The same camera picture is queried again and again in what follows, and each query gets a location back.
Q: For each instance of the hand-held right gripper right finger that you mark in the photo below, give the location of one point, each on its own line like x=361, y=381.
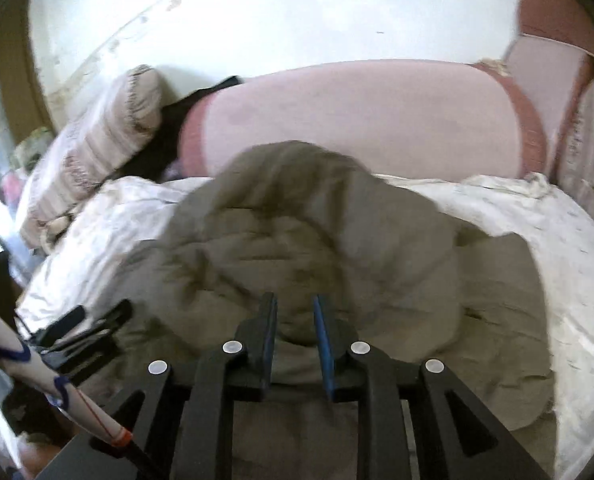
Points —
x=324, y=355

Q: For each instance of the white printed bed sheet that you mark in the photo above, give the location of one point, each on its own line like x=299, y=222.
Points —
x=552, y=240

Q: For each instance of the wooden framed window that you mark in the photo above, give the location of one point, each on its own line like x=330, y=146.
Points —
x=22, y=75

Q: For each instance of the grey quilted jacket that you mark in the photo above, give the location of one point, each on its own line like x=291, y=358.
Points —
x=302, y=220

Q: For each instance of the dark cloth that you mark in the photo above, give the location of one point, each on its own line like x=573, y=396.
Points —
x=167, y=130

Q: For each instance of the pink cushion with red end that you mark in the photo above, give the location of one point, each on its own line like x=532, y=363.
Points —
x=547, y=60

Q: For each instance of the striped floral pillow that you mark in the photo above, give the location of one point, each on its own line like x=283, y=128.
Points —
x=92, y=145

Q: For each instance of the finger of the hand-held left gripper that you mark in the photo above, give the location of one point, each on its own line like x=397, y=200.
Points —
x=62, y=324
x=99, y=327

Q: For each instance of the pink bolster cushion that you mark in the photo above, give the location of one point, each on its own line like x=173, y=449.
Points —
x=367, y=115

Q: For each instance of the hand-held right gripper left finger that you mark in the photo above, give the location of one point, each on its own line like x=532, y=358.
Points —
x=269, y=345

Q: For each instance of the floral patterned cloth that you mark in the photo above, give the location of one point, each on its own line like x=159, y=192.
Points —
x=32, y=150

